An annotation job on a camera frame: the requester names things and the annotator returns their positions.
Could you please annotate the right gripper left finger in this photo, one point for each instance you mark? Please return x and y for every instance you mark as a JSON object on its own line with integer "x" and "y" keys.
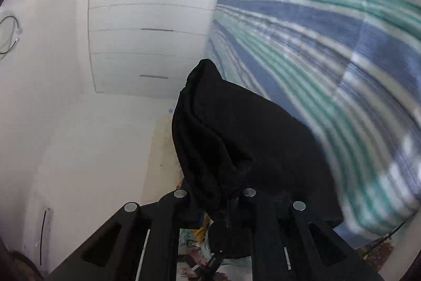
{"x": 136, "y": 243}

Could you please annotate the red patterned rug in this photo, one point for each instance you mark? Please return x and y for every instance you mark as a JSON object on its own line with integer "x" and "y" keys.
{"x": 377, "y": 252}

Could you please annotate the beige headboard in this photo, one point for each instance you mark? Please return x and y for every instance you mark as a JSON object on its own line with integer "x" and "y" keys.
{"x": 163, "y": 173}

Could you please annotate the white wardrobe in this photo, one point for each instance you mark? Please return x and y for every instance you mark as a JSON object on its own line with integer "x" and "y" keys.
{"x": 146, "y": 47}

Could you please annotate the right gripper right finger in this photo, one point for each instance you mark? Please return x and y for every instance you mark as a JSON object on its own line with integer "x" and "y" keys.
{"x": 286, "y": 240}

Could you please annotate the striped blue green bedsheet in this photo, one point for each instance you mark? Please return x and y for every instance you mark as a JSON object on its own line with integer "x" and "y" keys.
{"x": 350, "y": 70}

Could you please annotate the black pants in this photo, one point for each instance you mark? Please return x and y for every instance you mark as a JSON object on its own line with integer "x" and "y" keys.
{"x": 228, "y": 138}

